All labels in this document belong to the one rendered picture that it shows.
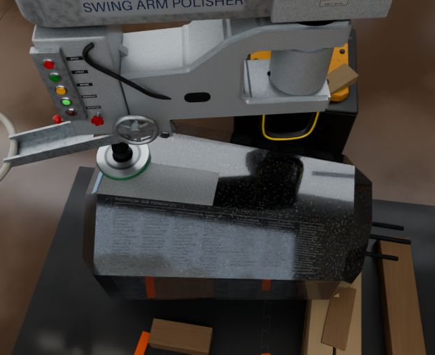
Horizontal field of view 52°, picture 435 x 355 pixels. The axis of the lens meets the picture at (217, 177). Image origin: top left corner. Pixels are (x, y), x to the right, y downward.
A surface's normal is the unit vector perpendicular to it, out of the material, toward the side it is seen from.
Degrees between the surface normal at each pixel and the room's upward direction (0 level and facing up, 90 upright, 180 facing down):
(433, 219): 0
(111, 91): 90
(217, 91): 90
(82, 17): 90
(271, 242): 45
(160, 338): 0
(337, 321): 0
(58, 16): 90
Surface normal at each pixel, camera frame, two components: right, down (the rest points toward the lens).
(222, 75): 0.06, 0.85
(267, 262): -0.10, 0.22
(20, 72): -0.01, -0.52
